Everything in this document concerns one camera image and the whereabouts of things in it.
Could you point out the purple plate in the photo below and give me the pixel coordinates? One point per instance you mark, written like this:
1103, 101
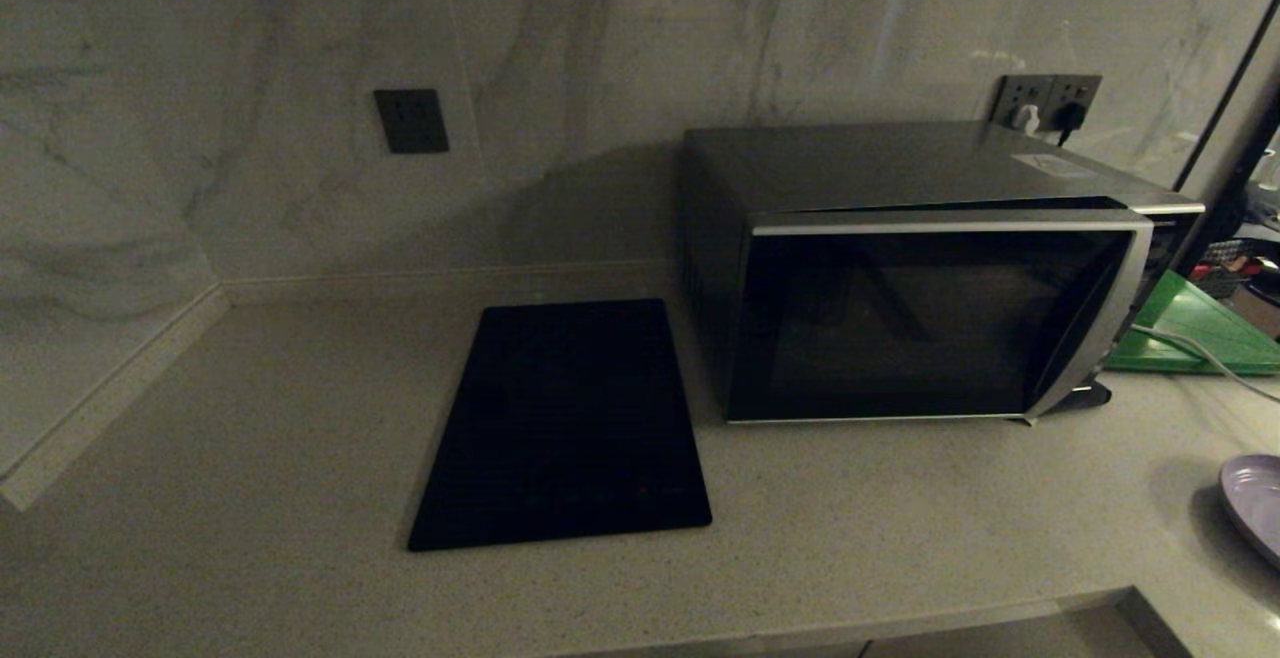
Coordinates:
1258, 508

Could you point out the black metal frame post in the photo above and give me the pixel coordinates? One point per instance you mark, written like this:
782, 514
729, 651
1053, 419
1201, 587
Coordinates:
1222, 98

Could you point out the green cutting board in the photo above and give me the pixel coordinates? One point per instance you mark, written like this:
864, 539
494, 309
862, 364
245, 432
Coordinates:
1200, 323

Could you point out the white power plug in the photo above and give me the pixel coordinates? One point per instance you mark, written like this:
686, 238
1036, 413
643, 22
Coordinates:
1026, 120

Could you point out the silver microwave oven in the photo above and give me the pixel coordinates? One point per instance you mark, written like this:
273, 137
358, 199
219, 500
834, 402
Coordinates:
880, 163

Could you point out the white sticker label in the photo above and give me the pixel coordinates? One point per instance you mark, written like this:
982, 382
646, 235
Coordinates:
1055, 165

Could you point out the grey double wall socket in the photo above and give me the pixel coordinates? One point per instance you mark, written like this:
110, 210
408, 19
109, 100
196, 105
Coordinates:
1045, 88

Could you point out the dark glass microwave door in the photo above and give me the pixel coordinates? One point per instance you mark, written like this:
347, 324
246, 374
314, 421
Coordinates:
900, 328

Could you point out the black power plug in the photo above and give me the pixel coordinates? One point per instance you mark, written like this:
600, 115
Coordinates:
1070, 118

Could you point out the black rubber pad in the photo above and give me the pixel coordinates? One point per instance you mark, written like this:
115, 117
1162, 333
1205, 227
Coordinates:
1085, 398

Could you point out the black glass induction cooktop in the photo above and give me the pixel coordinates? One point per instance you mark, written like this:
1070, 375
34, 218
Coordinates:
560, 428

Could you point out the dark single wall socket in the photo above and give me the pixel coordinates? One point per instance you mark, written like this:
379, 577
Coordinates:
410, 120

